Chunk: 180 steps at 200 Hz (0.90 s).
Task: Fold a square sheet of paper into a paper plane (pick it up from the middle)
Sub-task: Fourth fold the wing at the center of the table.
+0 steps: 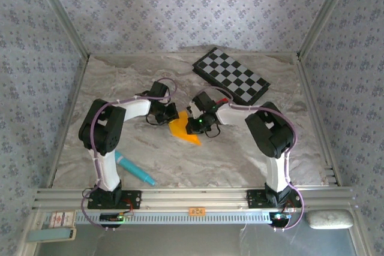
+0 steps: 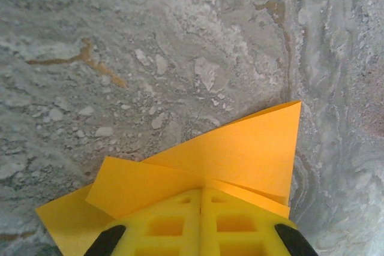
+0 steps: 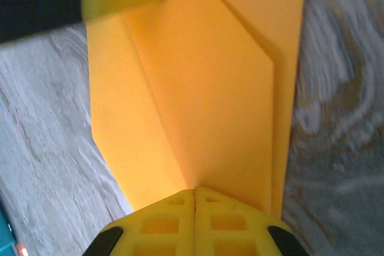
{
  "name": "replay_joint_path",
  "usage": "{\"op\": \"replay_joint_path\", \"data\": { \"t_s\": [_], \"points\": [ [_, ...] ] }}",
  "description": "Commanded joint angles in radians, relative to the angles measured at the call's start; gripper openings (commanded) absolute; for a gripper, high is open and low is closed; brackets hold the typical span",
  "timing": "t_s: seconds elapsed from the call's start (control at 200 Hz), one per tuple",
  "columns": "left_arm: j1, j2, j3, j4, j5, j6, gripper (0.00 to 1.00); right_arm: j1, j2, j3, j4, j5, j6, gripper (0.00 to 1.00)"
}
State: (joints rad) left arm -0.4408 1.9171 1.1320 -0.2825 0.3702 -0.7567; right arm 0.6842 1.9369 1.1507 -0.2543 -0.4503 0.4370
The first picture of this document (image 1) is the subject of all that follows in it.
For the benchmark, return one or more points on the orange paper sheet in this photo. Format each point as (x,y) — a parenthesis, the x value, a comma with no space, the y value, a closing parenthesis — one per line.
(177,128)

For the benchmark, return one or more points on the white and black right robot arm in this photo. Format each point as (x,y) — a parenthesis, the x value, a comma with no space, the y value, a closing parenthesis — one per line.
(277,175)

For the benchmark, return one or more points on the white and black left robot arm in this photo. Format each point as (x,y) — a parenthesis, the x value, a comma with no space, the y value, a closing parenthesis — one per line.
(106,175)

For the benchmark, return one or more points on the red toy brick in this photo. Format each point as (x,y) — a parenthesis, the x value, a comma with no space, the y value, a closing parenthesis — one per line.
(222,101)

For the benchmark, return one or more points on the black and grey chessboard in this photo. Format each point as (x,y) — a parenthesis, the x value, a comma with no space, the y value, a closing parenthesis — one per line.
(231,73)

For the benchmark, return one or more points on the teal marker pen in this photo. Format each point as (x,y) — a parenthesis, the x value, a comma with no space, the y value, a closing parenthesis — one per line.
(133,167)

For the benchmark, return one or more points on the small orange label tag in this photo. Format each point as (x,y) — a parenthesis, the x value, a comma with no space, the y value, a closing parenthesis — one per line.
(197,211)

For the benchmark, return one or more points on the red and white small box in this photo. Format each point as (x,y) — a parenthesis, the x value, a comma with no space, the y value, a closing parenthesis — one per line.
(62,219)

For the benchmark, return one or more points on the grey speckled oval pad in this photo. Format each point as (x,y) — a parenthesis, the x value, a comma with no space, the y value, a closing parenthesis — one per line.
(330,219)

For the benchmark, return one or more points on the pale teal flat case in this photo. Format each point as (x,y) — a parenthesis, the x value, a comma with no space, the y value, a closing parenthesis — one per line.
(51,235)

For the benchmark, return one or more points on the aluminium mounting rail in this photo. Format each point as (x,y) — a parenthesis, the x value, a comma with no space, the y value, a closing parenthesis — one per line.
(192,197)

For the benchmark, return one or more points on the aluminium table side rail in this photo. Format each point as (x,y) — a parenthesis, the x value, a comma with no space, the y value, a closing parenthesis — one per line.
(69,118)
(317,118)

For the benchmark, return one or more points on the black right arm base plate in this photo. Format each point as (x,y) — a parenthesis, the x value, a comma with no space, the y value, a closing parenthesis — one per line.
(255,198)

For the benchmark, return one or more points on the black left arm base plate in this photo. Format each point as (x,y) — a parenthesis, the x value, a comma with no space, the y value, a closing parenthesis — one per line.
(132,199)

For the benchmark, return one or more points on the aluminium frame post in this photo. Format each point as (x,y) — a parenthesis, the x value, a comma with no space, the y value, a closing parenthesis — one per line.
(325,13)
(62,13)

